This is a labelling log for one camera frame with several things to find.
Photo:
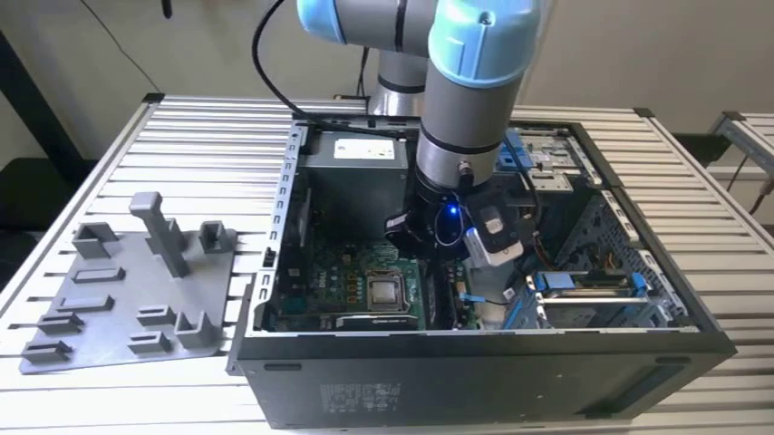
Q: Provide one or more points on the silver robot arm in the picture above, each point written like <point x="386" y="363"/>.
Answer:
<point x="467" y="113"/>

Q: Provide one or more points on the CPU socket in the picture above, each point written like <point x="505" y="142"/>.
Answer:
<point x="380" y="273"/>

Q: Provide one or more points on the grey power supply unit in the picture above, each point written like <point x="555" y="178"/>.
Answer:
<point x="352" y="199"/>

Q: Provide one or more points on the silver CPU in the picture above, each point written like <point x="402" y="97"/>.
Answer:
<point x="388" y="294"/>

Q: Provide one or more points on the green motherboard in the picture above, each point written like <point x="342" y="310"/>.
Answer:
<point x="330" y="272"/>

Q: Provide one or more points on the blue drive bay latches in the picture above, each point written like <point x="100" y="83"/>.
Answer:
<point x="516" y="151"/>

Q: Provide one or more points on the black graphics card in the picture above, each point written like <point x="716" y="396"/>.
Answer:
<point x="376" y="322"/>

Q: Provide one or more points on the grey metal drive cage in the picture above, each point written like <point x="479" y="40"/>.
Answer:
<point x="548" y="181"/>

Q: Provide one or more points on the hard disk in blue carrier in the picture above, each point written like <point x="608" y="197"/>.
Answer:
<point x="553" y="281"/>

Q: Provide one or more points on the black PC case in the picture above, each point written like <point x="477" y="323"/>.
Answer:
<point x="424" y="385"/>

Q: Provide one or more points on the black table corner cap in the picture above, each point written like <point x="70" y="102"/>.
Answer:
<point x="647" y="113"/>
<point x="733" y="115"/>
<point x="154" y="97"/>

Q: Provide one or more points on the black box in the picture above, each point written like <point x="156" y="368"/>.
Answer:
<point x="701" y="149"/>

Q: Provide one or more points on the grey plastic parts rack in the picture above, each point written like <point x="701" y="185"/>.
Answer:
<point x="140" y="294"/>

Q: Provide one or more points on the aluminium side table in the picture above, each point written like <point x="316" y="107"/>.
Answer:
<point x="751" y="136"/>

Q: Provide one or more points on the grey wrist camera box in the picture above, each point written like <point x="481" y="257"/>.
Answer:
<point x="503" y="254"/>

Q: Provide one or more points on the black wall hanging rod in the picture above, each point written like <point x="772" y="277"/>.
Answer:
<point x="166" y="8"/>

